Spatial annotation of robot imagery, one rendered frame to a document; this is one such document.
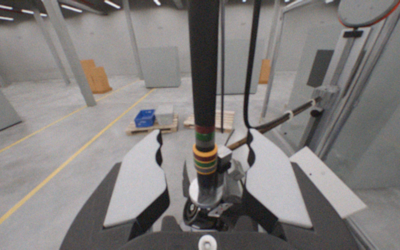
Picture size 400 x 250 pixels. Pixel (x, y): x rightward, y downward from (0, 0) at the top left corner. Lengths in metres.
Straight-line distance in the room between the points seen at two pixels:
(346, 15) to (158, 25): 12.41
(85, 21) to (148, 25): 4.98
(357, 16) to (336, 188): 0.61
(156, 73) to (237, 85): 4.15
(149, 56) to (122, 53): 6.54
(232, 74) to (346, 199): 5.48
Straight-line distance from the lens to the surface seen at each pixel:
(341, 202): 0.61
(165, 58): 7.39
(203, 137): 0.20
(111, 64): 14.59
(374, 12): 0.80
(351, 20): 0.81
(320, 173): 0.65
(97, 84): 8.43
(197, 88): 0.17
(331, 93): 0.70
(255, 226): 0.40
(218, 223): 0.60
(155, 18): 12.96
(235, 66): 5.80
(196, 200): 0.30
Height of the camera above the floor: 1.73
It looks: 30 degrees down
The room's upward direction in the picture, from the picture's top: 2 degrees counter-clockwise
